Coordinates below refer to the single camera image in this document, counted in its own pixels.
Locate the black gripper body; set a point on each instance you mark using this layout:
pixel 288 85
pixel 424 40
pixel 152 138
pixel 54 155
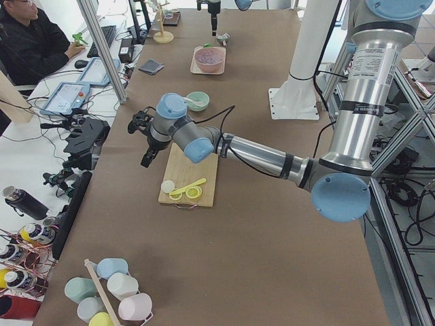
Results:
pixel 154 143
pixel 213 11

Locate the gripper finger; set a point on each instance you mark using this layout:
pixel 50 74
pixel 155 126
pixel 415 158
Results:
pixel 214 24
pixel 148 158

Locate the metal ice scoop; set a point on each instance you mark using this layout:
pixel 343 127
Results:
pixel 223 39

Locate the white ceramic spoon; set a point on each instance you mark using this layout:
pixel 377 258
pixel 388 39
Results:
pixel 191 101

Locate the pink bowl of ice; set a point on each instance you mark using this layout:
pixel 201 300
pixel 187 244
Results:
pixel 210 60

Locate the mint green bowl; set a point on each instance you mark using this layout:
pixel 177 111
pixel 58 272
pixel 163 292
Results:
pixel 200 97

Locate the bamboo cutting board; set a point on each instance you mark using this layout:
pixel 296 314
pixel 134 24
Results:
pixel 183 172

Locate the white onion half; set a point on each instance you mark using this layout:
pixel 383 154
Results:
pixel 167 186

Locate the lemon slice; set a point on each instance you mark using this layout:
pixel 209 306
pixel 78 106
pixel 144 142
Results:
pixel 194 192
pixel 175 197

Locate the wooden cup tree stand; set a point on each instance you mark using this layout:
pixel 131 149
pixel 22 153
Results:
pixel 161 36

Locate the beige serving tray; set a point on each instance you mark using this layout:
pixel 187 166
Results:
pixel 195 70

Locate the black 3D printed stand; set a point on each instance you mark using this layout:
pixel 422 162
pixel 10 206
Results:
pixel 83 137

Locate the grey folded cloth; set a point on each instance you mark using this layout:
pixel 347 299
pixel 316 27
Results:
pixel 151 67

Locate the upper blue teach pendant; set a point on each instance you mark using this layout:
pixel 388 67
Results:
pixel 67 97

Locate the black bar on desk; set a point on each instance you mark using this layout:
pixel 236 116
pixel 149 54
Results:
pixel 66 225

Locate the light blue cup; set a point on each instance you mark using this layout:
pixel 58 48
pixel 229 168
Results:
pixel 109 266

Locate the white cup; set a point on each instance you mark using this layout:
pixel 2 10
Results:
pixel 122 285

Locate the black water bottle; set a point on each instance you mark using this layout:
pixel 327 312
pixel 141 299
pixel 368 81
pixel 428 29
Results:
pixel 24 203

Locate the mint green cup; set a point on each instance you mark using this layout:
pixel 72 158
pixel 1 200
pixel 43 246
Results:
pixel 78 289

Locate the pink cup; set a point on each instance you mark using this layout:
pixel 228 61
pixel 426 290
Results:
pixel 137 307

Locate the seated person in black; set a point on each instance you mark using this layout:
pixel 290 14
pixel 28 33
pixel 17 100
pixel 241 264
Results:
pixel 32 46

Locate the grey blue cup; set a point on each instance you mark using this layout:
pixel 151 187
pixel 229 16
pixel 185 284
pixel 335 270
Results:
pixel 89 307

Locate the yellow cup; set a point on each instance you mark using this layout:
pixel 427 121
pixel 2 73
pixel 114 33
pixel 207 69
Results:
pixel 101 319

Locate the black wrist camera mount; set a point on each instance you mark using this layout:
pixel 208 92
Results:
pixel 141 122
pixel 199 4

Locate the aluminium frame post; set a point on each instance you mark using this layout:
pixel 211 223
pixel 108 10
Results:
pixel 90 17

